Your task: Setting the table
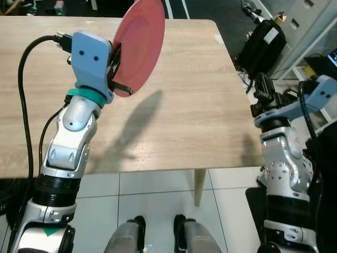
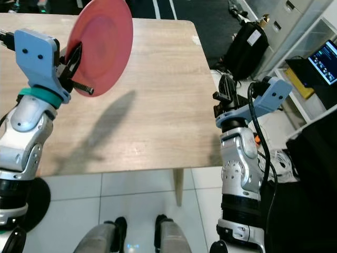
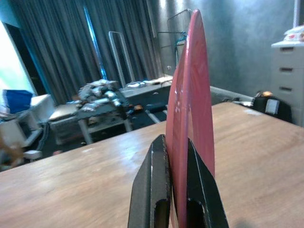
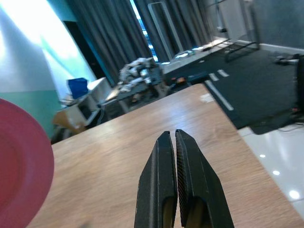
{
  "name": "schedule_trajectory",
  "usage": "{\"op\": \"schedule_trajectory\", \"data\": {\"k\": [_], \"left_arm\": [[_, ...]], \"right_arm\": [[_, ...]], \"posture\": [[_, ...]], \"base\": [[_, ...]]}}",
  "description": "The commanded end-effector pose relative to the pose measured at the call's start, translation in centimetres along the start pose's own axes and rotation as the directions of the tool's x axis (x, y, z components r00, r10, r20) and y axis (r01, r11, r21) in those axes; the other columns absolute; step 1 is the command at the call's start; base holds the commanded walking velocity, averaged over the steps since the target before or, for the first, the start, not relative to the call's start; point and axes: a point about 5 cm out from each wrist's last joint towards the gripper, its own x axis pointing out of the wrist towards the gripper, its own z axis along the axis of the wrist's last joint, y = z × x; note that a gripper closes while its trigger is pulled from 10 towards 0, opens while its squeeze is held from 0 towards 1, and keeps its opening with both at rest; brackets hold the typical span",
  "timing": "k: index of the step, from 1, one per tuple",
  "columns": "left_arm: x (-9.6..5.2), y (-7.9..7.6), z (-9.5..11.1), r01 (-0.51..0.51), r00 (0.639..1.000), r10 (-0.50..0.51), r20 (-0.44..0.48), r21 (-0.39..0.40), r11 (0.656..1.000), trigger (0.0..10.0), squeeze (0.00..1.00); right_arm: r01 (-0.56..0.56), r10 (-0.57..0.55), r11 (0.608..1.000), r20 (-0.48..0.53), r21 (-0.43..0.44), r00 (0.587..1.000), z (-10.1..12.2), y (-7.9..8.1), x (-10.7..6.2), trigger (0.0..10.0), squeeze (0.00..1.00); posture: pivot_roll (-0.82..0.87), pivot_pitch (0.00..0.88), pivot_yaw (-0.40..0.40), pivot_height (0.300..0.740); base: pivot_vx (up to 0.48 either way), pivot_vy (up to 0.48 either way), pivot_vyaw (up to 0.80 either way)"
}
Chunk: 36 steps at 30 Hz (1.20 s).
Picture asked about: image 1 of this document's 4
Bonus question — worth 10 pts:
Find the black bag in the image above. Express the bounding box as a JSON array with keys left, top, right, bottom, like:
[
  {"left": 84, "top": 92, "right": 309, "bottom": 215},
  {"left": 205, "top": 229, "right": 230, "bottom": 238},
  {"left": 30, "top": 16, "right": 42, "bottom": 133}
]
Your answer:
[{"left": 237, "top": 18, "right": 288, "bottom": 81}]

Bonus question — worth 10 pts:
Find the grey robot right leg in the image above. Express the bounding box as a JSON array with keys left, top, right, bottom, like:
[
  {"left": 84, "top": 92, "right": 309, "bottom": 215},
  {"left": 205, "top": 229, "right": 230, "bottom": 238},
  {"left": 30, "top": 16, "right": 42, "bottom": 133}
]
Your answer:
[{"left": 174, "top": 213, "right": 223, "bottom": 253}]

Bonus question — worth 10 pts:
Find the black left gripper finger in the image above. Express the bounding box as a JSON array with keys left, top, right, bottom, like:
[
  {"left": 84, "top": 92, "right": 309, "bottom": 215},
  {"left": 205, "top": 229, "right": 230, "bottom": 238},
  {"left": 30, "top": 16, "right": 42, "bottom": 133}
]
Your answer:
[{"left": 108, "top": 42, "right": 123, "bottom": 72}]

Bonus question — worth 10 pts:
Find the light wooden table leg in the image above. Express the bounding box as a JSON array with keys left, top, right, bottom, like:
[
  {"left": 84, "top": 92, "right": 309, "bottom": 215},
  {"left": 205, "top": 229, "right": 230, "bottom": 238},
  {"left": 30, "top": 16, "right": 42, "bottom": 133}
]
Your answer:
[{"left": 193, "top": 168, "right": 207, "bottom": 208}]

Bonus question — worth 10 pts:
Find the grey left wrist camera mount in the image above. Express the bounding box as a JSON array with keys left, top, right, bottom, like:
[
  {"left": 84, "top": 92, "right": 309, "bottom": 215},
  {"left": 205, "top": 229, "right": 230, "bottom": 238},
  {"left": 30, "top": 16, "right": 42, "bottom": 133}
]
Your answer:
[{"left": 71, "top": 31, "right": 114, "bottom": 104}]

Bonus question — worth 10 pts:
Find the white cabinet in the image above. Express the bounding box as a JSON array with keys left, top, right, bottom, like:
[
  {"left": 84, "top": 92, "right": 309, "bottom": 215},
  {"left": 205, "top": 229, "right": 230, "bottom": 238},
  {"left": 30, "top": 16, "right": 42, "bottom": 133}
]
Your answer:
[{"left": 253, "top": 0, "right": 337, "bottom": 80}]

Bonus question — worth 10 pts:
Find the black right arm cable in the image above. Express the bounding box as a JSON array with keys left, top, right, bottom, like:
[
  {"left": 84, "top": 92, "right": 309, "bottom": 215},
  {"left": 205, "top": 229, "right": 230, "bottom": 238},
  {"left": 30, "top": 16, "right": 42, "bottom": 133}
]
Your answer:
[{"left": 298, "top": 82, "right": 324, "bottom": 211}]

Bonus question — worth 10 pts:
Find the grey robot left leg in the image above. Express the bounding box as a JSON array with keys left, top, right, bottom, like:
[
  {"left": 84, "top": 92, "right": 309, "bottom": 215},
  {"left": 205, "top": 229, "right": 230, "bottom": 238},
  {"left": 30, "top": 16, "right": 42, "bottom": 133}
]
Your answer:
[{"left": 104, "top": 215, "right": 147, "bottom": 253}]

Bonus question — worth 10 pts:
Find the black round base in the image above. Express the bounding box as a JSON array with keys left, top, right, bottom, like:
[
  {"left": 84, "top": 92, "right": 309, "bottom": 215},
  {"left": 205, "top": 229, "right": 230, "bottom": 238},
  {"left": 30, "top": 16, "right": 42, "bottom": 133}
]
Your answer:
[{"left": 0, "top": 178, "right": 33, "bottom": 215}]

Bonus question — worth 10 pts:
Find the red plate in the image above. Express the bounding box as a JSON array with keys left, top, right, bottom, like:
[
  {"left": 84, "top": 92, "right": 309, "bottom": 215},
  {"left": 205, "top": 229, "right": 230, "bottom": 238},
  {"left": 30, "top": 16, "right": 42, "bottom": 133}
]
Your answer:
[{"left": 112, "top": 0, "right": 166, "bottom": 98}]

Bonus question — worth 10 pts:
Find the black laptop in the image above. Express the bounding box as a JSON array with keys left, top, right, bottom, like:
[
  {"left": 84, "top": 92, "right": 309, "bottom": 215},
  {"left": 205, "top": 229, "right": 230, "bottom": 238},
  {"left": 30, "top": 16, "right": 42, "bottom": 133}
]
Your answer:
[{"left": 303, "top": 50, "right": 337, "bottom": 80}]

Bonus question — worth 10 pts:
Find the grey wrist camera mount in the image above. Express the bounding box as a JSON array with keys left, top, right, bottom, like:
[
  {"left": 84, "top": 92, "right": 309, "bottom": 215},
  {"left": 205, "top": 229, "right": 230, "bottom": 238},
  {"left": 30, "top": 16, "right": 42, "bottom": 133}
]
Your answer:
[
  {"left": 294, "top": 75, "right": 337, "bottom": 114},
  {"left": 71, "top": 31, "right": 114, "bottom": 104}
]

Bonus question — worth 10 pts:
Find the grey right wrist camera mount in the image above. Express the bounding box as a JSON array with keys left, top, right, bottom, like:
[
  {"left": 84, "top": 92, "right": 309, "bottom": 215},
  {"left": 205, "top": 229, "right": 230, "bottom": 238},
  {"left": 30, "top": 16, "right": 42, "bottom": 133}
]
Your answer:
[{"left": 294, "top": 75, "right": 337, "bottom": 114}]

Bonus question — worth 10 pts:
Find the grey robot leg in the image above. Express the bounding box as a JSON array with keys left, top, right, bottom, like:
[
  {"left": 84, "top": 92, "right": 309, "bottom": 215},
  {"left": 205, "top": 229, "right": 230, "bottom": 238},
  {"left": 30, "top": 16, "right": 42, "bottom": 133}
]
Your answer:
[
  {"left": 104, "top": 215, "right": 147, "bottom": 253},
  {"left": 174, "top": 213, "right": 223, "bottom": 253}
]

